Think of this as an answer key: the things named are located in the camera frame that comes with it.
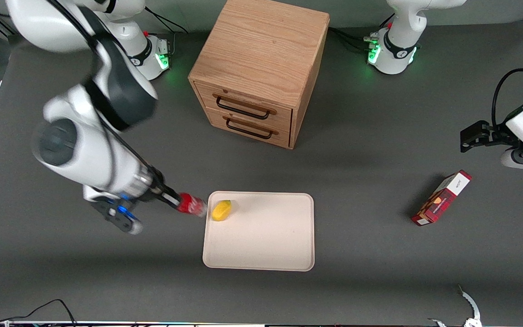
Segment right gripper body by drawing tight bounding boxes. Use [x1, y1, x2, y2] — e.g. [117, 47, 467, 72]
[83, 164, 167, 203]

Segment red coke bottle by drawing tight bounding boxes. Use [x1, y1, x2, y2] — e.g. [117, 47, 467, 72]
[177, 193, 208, 218]

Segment beige plastic tray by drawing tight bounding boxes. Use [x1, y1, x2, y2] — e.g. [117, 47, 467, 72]
[202, 191, 315, 272]

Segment yellow lemon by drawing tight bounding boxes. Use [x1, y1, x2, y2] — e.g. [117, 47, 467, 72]
[211, 200, 235, 222]

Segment red white cookie box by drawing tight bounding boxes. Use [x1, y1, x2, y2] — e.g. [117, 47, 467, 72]
[411, 170, 473, 227]

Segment wooden drawer front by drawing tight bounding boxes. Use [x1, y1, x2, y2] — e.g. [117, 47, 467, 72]
[195, 82, 294, 133]
[207, 108, 292, 149]

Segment white curved plastic strip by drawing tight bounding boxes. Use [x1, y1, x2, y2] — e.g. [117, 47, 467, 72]
[427, 284, 483, 327]

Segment wooden drawer cabinet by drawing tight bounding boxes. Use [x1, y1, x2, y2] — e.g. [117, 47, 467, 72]
[188, 0, 331, 150]

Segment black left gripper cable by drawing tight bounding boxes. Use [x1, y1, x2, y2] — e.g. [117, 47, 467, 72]
[492, 68, 523, 129]

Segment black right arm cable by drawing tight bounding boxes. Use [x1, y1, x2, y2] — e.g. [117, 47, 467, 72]
[48, 0, 164, 184]

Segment black metal drawer handle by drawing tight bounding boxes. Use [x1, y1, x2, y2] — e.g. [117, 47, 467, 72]
[223, 116, 280, 140]
[213, 93, 277, 121]

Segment black left arm base cables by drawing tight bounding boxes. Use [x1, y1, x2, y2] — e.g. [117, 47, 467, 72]
[329, 14, 396, 54]

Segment black arm base cables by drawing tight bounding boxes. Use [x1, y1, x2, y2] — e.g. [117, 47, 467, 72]
[144, 6, 190, 57]
[329, 14, 396, 54]

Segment thin black cable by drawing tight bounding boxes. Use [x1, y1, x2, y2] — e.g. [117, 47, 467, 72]
[0, 298, 77, 327]

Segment black right arm base cables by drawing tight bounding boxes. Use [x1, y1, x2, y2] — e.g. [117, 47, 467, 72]
[144, 6, 190, 57]

